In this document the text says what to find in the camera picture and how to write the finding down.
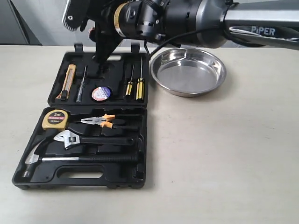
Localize black handled adjustable wrench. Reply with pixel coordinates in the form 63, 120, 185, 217
53, 130, 135, 150

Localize black handled claw hammer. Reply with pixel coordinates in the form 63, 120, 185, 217
21, 139, 139, 179

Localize clear handle test screwdriver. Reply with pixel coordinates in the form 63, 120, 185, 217
76, 65, 87, 103

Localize small yellow black screwdriver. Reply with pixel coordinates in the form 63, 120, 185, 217
125, 64, 135, 96

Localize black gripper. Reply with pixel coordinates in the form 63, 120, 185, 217
80, 0, 124, 67

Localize yellow tape measure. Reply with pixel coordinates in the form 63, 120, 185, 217
42, 110, 69, 131

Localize large yellow black screwdriver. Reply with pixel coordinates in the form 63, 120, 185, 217
135, 58, 144, 100

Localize yellow utility knife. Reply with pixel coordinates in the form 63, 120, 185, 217
56, 64, 76, 100

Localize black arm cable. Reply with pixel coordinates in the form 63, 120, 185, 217
143, 25, 220, 59

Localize black electrical tape roll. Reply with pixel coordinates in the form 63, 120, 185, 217
91, 86, 112, 101

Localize round stainless steel pan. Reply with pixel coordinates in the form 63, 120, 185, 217
150, 48, 227, 98

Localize black plastic tool case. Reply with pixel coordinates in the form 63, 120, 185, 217
12, 43, 149, 190

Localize orange handled pliers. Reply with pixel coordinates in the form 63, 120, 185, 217
80, 114, 115, 129

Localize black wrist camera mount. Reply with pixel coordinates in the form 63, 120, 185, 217
62, 0, 90, 32

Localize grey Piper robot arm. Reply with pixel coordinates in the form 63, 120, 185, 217
77, 0, 299, 62

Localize white backdrop curtain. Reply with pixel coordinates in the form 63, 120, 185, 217
9, 0, 299, 49

